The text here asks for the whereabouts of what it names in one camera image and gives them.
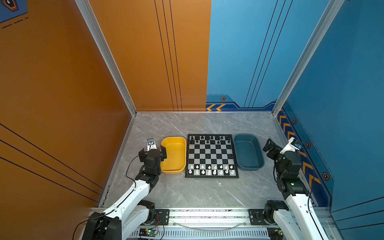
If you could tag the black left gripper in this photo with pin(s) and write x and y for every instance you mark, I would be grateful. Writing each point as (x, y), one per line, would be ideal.
(162, 154)

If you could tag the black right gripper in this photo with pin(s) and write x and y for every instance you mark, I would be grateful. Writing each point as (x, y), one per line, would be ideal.
(276, 150)

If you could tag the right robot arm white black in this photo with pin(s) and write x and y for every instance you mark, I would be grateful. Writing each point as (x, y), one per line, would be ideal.
(295, 215)

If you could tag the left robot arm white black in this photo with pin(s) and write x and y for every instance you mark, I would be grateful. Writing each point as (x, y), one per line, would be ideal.
(131, 210)

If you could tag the white chess piece row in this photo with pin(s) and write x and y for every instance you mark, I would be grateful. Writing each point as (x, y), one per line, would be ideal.
(211, 171)

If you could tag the black white chess board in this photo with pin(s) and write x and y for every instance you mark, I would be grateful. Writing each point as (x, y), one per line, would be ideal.
(208, 152)

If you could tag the green circuit board left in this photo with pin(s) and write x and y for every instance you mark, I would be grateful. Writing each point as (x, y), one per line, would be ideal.
(148, 233)

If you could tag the yellow plastic tray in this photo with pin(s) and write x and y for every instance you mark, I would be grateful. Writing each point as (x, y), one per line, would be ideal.
(176, 148)

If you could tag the teal plastic tray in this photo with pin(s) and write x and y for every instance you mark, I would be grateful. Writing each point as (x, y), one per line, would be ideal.
(248, 152)

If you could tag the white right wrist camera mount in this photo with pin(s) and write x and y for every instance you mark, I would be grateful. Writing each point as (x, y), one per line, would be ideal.
(293, 145)

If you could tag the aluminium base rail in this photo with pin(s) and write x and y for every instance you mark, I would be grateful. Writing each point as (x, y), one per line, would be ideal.
(214, 224)

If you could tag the aluminium corner post right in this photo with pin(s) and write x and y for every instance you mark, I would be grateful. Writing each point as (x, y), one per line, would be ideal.
(319, 32)

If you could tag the aluminium corner post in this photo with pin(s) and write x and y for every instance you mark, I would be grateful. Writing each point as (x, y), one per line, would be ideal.
(101, 42)
(319, 32)

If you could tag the aluminium corner post left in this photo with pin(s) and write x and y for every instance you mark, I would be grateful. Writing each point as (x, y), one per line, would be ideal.
(101, 42)

